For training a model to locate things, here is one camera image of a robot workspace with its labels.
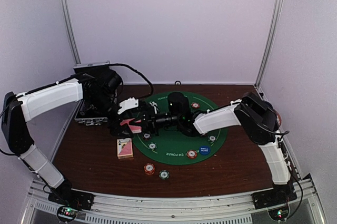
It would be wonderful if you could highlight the red-backed card deck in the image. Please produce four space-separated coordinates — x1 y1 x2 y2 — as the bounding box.
120 118 142 134

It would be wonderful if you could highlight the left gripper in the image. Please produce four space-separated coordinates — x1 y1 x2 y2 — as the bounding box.
88 92 134 139

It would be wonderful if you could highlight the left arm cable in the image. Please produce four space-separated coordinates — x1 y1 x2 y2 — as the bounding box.
107 62 155 101

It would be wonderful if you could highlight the left frame post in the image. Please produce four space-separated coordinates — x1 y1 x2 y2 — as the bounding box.
60 0 81 65

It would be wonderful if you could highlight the blue small blind button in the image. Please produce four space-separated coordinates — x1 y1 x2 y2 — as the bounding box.
199 145 211 155

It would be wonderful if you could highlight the frame post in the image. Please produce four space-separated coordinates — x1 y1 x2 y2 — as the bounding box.
60 0 81 65
254 0 284 89

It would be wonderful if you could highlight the patterned ceramic plate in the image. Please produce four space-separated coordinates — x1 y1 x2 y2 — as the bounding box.
274 110 282 131

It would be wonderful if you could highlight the brown chip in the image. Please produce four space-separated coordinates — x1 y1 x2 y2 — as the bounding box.
143 133 152 140

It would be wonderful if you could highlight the aluminium poker case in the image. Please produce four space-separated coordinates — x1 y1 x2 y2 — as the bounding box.
73 61 122 122

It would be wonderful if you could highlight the orange chip stack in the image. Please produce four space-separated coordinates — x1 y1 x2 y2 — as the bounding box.
144 163 155 176

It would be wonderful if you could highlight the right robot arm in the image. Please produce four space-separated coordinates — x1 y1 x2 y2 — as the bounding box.
136 92 291 204

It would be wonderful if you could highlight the orange chip bottom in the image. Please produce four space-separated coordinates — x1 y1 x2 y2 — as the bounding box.
186 150 197 159

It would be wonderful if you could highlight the tan card box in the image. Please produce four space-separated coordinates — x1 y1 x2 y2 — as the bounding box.
117 138 133 159

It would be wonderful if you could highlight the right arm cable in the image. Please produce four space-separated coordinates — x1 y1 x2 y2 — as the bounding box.
271 130 290 143

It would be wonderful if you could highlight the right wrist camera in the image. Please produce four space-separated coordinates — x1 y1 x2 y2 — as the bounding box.
167 92 192 120

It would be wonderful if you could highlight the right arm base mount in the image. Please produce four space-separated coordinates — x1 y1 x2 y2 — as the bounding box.
252 190 298 209

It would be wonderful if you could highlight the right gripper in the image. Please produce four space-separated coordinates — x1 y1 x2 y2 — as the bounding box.
130 105 182 135

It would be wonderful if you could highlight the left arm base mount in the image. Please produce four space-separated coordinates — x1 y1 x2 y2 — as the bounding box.
48 190 94 210

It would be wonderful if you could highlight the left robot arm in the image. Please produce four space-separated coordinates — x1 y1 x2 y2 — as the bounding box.
1 71 140 205

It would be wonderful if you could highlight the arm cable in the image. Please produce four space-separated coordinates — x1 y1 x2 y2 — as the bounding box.
271 130 290 143
107 62 155 101

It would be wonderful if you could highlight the aluminium front rail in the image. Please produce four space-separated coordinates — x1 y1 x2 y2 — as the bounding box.
18 178 328 223

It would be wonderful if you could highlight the green chip stack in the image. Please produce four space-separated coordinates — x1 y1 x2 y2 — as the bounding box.
158 170 170 180

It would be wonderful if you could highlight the round green poker mat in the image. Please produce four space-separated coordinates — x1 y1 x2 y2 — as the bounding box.
128 91 227 165

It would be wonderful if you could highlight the right frame post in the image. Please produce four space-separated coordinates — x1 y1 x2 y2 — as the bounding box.
254 0 284 89

